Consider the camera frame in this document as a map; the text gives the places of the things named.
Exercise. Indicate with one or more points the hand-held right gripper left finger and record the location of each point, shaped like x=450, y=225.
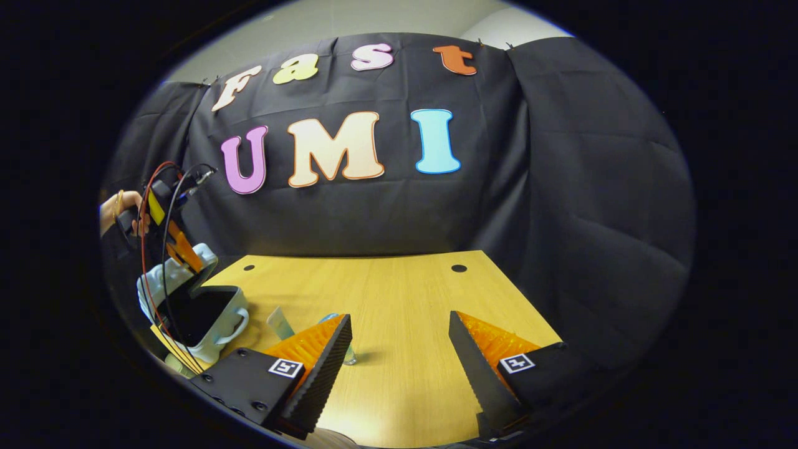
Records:
x=327, y=368

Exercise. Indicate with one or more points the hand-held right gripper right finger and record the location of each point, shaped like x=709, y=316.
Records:
x=477, y=374

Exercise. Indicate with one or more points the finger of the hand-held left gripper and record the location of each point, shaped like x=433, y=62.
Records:
x=184, y=249

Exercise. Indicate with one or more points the blue capped clear bottle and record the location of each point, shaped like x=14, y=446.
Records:
x=350, y=352

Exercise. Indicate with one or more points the teal skin care tube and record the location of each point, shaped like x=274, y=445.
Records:
x=280, y=324

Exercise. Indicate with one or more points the light blue suitcase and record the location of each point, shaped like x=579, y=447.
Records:
x=224, y=318

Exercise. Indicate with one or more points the black backdrop cloth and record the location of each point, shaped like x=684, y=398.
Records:
x=405, y=212

